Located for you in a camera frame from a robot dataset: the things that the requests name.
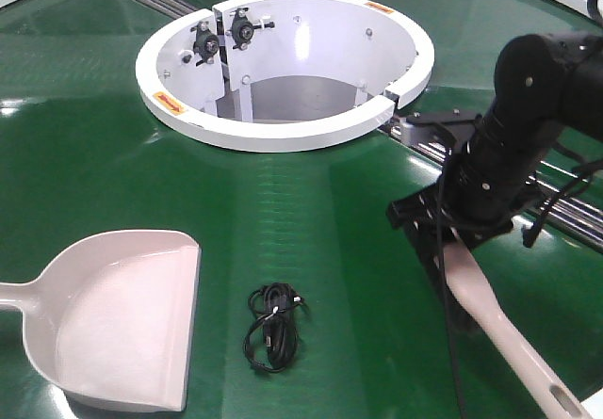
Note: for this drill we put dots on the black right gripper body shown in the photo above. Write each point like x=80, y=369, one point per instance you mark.
x=417, y=216

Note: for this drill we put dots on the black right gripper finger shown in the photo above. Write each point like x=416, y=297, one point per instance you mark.
x=423, y=239

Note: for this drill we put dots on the pink hand brush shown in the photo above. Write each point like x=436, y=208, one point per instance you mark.
x=471, y=289

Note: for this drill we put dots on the pink plastic dustpan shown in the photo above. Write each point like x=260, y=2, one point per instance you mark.
x=110, y=319

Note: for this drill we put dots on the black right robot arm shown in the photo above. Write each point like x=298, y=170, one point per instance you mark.
x=543, y=83

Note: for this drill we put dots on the right black bearing unit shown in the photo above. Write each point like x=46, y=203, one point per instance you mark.
x=243, y=29

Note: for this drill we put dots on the black bearing unit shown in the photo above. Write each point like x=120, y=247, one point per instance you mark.
x=243, y=29
x=206, y=44

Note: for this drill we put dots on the left black bearing unit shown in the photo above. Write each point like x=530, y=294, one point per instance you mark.
x=206, y=44

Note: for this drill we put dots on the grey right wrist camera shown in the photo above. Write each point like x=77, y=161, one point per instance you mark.
x=451, y=128

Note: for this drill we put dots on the white central ring housing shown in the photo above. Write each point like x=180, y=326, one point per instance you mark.
x=329, y=71

